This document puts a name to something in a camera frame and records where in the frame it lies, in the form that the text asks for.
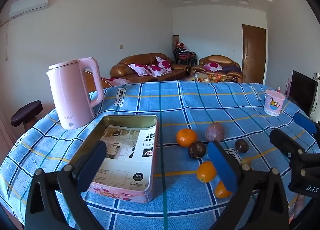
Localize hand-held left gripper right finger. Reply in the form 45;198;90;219
207;140;292;230

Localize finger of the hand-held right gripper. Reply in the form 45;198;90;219
269;128;312;170
293;112;320;141

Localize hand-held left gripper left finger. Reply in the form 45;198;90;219
24;141;108;230

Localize small orange kumquat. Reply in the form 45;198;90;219
214;181;233;199
196;161;217;183

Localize small dark passion fruit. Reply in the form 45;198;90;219
234;139;250;153

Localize dark brown passion fruit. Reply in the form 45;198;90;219
188;140;207;159

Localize pink rectangular tin box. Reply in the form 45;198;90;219
67;114;160;204

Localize large purple passion fruit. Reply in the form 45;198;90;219
205;122;225;143

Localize large orange tangerine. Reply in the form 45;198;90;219
176;128;198;148

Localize person's right hand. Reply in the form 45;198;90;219
291;194;309;223

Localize black television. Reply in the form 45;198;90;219
287;70;317;116

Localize pink cartoon cup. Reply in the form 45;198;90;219
264;89;286;117

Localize pink electric kettle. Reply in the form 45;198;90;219
46;57;105;130

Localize brown leather chair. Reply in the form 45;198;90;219
84;70;112;93

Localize dark purple round stool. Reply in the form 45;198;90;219
10;100;43;131

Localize blue plaid tablecloth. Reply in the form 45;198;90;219
0;80;320;230

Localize brown wooden door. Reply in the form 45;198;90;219
242;24;266;84

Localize pink floral cloth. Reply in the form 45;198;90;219
101;77;130;86

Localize purple blanket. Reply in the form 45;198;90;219
221;65;242;74

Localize cluttered coffee table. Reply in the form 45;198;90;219
184;73;238;83

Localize white magenta floral pillow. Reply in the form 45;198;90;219
204;62;222;72
155;56;173;71
147;64;168;76
128;63;155;76

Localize brown leather armchair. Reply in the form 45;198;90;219
191;55;243;83

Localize brown leather sofa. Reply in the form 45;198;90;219
110;53;192;84

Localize stacked dark chairs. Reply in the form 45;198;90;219
173;46;197;66

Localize white wall air conditioner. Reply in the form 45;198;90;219
9;0;50;18

